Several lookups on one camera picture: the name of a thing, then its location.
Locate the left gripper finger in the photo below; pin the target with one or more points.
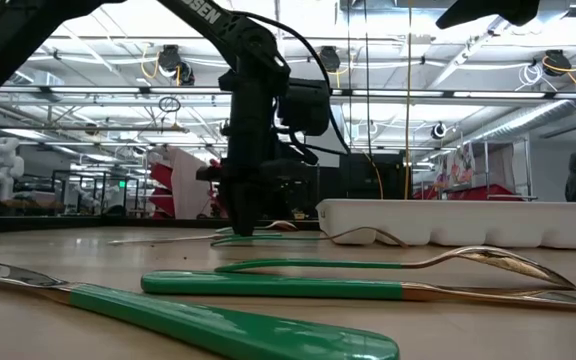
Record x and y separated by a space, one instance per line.
254 205
235 205

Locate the black equipment cabinets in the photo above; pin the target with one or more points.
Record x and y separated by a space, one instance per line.
368 185

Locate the metal shelf with red bins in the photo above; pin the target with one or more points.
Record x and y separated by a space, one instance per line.
478 191

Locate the white sheet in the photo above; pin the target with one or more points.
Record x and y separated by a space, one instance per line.
188 190

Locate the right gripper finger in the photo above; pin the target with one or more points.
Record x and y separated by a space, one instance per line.
488 10

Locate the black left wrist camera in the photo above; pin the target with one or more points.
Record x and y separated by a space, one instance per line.
305 107

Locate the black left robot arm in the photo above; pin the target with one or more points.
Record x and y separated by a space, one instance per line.
18 40

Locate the white plastic cutlery tray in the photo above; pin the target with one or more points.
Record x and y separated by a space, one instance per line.
468 222

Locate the stack of red bins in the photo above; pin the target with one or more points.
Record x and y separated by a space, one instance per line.
162 180

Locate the black metal table frame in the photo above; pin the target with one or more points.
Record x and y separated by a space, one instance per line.
68 224

